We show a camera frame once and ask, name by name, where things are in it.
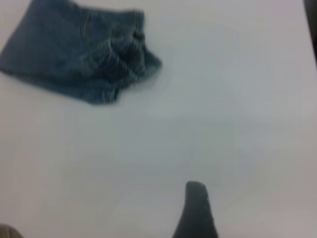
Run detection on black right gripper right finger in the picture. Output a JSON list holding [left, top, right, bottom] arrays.
[[172, 180, 220, 238]]

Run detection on blue denim shorts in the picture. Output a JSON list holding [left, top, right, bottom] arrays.
[[0, 0, 163, 106]]

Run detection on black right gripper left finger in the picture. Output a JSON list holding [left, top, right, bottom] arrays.
[[0, 224, 24, 238]]

